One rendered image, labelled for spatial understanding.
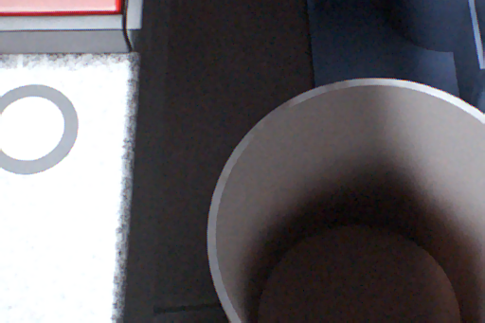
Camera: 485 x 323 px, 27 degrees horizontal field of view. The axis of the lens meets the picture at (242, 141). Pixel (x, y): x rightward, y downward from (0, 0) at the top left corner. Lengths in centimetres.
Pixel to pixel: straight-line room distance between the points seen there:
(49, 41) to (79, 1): 2
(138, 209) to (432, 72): 104
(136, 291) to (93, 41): 8
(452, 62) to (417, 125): 37
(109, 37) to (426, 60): 105
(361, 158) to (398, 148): 5
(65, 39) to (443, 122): 67
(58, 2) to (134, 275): 9
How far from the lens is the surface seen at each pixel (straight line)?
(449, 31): 131
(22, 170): 33
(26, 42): 34
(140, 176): 33
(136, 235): 32
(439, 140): 100
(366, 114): 98
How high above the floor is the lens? 121
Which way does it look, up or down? 67 degrees down
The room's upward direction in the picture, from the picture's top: 9 degrees counter-clockwise
